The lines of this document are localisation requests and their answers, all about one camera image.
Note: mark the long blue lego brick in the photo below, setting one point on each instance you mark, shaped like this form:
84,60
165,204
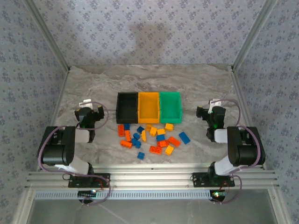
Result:
184,137

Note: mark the small blue lego brick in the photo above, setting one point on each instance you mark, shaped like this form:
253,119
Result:
140,129
138,144
127,126
134,141
140,155
136,135

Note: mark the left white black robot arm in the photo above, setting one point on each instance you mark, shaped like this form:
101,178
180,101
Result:
63,144

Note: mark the black plastic bin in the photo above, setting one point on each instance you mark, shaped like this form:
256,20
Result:
126,109

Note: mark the green plastic bin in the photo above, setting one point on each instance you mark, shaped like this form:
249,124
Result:
170,109

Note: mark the yellow-orange plastic bin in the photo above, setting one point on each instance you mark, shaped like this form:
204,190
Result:
149,109

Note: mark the small yellow lego brick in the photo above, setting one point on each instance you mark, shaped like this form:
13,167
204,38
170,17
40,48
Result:
148,127

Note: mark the small circuit board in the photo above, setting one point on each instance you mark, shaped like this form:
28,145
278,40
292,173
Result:
217,194
87,193

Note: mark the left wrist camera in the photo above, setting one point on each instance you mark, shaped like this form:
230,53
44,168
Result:
84,102

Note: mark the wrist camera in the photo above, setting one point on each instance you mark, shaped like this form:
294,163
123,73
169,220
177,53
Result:
216,102
84,102

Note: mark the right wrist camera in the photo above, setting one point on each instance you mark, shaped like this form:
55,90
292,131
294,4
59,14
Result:
216,102

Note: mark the aluminium table side rail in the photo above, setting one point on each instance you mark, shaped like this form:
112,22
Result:
241,93
60,93

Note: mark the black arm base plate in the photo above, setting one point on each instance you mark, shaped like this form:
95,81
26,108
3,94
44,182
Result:
198,180
102,180

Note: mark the aluminium mounting rail beam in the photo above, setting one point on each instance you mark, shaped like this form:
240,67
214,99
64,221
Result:
151,175

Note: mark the aluminium frame post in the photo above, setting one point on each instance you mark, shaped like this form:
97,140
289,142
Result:
49,35
252,35

